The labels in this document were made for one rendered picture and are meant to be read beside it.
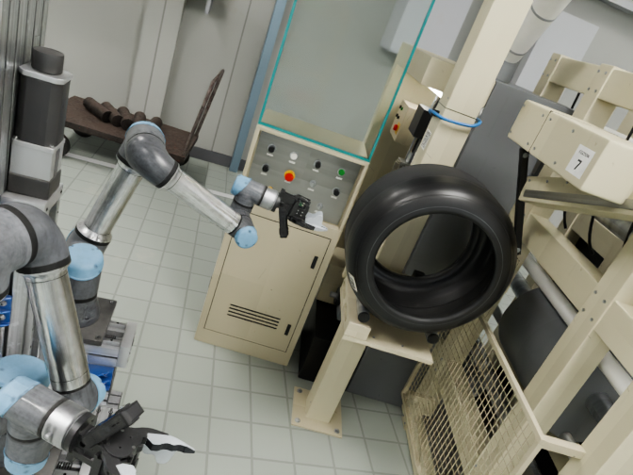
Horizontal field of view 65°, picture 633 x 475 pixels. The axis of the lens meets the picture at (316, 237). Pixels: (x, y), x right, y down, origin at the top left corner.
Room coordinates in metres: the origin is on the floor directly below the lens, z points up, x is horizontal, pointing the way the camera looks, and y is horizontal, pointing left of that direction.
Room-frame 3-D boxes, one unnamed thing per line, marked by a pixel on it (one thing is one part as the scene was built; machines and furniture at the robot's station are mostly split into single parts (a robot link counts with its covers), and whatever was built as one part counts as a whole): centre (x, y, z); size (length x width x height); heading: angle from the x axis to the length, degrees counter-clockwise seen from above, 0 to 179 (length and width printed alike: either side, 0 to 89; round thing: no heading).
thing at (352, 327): (1.76, -0.25, 0.83); 0.36 x 0.09 x 0.06; 8
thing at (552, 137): (1.70, -0.70, 1.71); 0.61 x 0.25 x 0.15; 8
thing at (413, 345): (1.78, -0.38, 0.80); 0.37 x 0.36 x 0.02; 98
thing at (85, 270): (1.27, 0.65, 0.88); 0.13 x 0.12 x 0.14; 27
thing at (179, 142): (4.15, 1.88, 0.51); 1.29 x 0.79 x 1.02; 105
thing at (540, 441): (1.60, -0.74, 0.65); 0.90 x 0.02 x 0.70; 8
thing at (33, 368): (0.78, 0.50, 0.88); 0.13 x 0.12 x 0.14; 171
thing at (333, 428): (2.03, -0.33, 0.01); 0.27 x 0.27 x 0.02; 8
